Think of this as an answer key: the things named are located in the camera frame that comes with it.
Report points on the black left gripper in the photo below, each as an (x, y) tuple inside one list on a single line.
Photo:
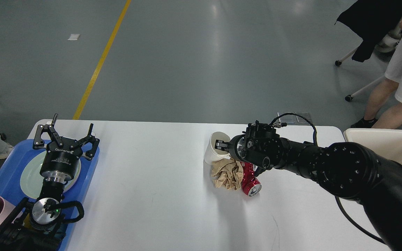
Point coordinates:
[(59, 162)]

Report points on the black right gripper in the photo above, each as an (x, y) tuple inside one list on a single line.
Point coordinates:
[(234, 146)]

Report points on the white paper cup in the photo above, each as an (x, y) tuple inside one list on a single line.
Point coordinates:
[(211, 154)]

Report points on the brown napkin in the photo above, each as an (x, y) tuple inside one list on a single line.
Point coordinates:
[(227, 173)]

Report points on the light green plate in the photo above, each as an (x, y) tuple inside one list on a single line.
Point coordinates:
[(31, 181)]

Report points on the dark green mug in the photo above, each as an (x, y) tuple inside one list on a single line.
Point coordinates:
[(27, 223)]

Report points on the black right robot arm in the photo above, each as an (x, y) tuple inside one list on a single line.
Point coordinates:
[(346, 170)]

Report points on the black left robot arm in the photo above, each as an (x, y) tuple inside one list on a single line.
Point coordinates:
[(40, 224)]

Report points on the crushed red soda can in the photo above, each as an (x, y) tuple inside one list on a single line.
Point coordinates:
[(250, 184)]

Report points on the metal floor plate left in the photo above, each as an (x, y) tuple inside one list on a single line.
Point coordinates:
[(289, 119)]

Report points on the metal floor plate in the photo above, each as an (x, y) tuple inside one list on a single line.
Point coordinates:
[(303, 118), (289, 119)]

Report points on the metal floor plate right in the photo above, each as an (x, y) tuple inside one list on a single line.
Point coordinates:
[(303, 118)]

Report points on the beige plastic bin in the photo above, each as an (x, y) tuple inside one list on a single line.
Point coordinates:
[(384, 142)]

